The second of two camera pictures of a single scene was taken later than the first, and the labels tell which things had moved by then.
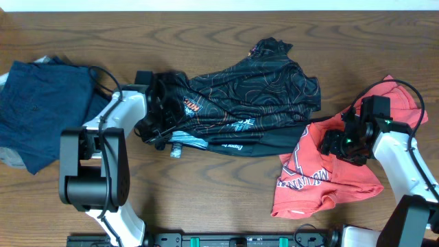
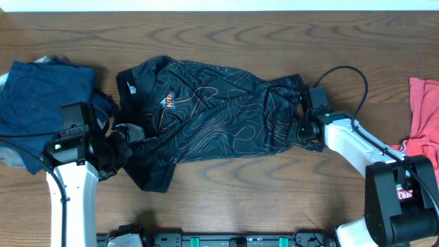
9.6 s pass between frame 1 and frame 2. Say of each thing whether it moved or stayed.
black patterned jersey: moved
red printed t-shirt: moved
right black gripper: moved
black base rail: stayed
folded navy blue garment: stayed
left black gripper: moved
